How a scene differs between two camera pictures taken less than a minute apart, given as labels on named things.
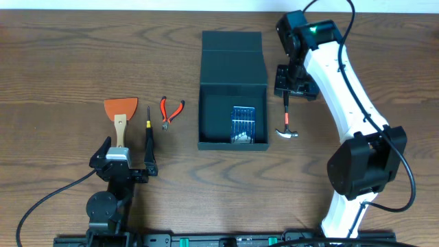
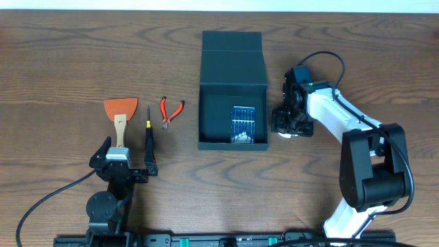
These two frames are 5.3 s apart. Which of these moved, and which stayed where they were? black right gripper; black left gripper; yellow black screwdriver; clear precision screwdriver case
Moved: black right gripper
Stayed: clear precision screwdriver case; yellow black screwdriver; black left gripper
